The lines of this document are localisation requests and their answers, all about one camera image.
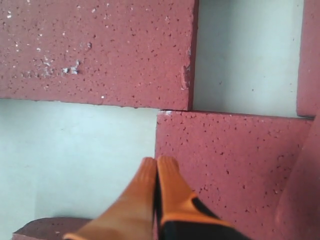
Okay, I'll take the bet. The middle row red brick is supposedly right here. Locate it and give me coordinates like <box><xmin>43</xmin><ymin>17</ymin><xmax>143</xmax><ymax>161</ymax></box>
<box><xmin>155</xmin><ymin>111</ymin><xmax>312</xmax><ymax>240</ymax></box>

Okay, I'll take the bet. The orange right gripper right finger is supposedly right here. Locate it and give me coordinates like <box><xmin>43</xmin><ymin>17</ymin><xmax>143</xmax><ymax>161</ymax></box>
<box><xmin>156</xmin><ymin>156</ymin><xmax>240</xmax><ymax>240</ymax></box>

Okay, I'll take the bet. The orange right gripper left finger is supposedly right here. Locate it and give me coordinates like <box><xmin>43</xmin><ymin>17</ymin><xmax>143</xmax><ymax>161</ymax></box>
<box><xmin>63</xmin><ymin>157</ymin><xmax>157</xmax><ymax>240</ymax></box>

